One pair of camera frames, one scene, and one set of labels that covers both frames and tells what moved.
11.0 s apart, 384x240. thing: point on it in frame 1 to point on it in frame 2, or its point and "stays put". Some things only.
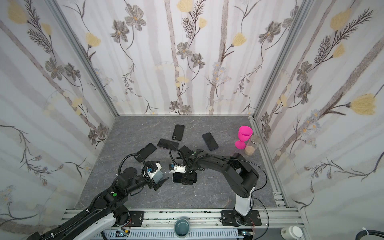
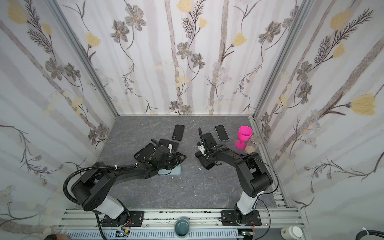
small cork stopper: (252, 144) stays put
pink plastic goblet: (245, 133) stays put
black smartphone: (178, 132) stays put
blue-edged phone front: (177, 177) to (221, 132)
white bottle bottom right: (293, 232) stays put
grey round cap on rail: (182, 228) stays put
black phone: (177, 177) to (221, 132)
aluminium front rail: (198, 217) stays put
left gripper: (151, 184) to (177, 160)
